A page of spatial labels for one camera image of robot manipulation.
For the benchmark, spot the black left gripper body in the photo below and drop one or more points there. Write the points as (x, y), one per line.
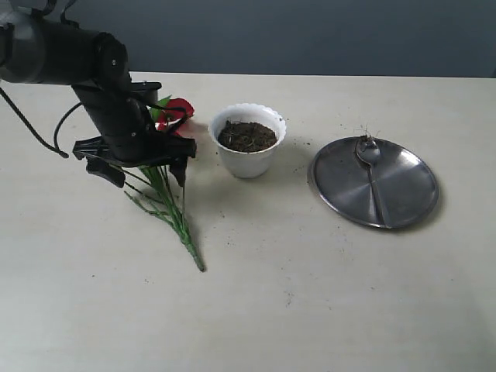
(127, 131)

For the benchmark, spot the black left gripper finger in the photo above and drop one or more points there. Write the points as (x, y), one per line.
(109, 169)
(178, 169)

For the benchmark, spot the red artificial flower with stem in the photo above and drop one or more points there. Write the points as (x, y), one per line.
(165, 199)

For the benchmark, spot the stainless steel spork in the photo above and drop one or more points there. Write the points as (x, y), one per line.
(368, 152)

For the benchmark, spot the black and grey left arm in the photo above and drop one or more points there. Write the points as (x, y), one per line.
(35, 50)

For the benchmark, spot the clump of roots and soil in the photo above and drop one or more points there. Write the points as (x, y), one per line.
(246, 137)

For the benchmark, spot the white scalloped flower pot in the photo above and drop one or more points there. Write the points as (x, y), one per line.
(243, 164)

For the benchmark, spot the round stainless steel plate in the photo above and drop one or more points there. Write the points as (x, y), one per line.
(340, 179)

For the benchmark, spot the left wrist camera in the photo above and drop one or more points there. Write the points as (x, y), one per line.
(146, 90)

